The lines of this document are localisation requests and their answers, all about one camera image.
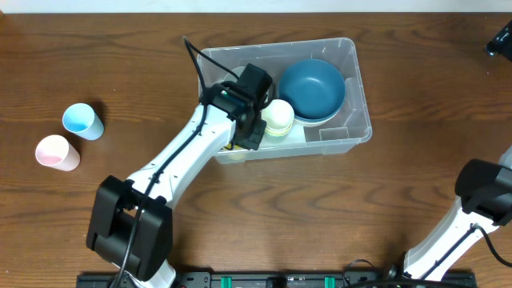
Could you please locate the large beige bowl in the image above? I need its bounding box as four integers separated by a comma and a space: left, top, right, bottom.
294, 114, 336, 127

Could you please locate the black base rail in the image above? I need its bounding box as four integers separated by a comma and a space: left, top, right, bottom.
75, 269, 478, 288

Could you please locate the clear plastic storage container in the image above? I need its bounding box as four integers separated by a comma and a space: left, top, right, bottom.
202, 38, 373, 164

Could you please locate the cream white cup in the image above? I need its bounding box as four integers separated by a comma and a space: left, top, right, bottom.
262, 99, 294, 129

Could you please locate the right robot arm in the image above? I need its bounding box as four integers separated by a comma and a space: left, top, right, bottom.
402, 150, 511, 282

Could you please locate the mint green cup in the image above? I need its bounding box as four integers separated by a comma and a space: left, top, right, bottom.
265, 131, 288, 138

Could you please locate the light blue cup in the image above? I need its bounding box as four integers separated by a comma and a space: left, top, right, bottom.
62, 103, 105, 141

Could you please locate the grey small bowl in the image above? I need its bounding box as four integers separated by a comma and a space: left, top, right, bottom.
223, 66, 245, 82

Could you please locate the pink cup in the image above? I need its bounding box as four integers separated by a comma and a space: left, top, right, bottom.
35, 134, 81, 171

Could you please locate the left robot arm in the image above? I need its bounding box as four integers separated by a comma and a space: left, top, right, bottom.
86, 64, 273, 287

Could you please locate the yellow cup front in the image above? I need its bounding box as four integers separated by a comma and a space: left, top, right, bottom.
265, 126, 292, 133

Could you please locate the dark blue bowl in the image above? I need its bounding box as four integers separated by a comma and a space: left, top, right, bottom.
278, 93, 345, 122
278, 59, 346, 99

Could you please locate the yellow cup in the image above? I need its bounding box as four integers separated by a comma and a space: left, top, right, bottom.
265, 126, 292, 133
220, 144, 247, 161

